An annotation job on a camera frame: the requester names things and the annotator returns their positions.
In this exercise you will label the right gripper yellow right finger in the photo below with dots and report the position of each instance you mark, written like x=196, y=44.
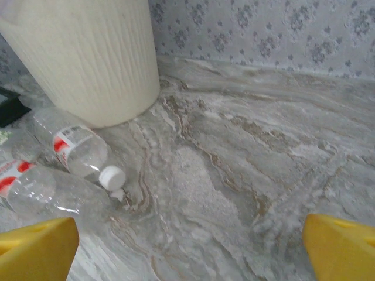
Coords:
x=345, y=254

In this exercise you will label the black grey checkerboard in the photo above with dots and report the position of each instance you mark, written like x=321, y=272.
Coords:
x=11, y=111

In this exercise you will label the cream plastic waste bin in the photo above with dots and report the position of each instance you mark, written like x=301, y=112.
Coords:
x=88, y=58

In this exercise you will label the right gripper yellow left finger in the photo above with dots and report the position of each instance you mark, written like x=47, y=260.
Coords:
x=35, y=254

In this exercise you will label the clear bottle red white label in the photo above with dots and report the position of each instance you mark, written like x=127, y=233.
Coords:
x=76, y=146
x=44, y=190

